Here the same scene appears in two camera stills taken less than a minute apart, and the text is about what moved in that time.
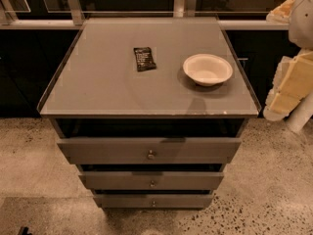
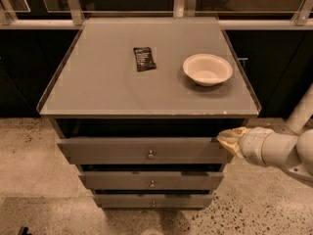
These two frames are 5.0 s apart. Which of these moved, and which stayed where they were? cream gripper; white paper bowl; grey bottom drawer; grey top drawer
Moved: cream gripper
Stayed: white paper bowl; grey bottom drawer; grey top drawer
